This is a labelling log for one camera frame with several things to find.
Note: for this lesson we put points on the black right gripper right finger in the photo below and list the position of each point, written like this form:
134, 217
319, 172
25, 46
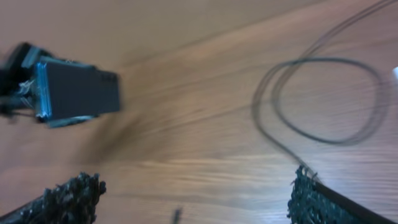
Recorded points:
314, 203

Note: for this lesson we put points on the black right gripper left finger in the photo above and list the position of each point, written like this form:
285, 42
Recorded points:
74, 201

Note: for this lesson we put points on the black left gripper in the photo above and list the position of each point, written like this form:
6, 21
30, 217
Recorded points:
16, 69

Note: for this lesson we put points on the smartphone with light blue screen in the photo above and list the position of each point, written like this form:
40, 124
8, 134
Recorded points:
69, 92

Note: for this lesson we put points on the white power strip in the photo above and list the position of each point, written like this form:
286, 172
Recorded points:
395, 73

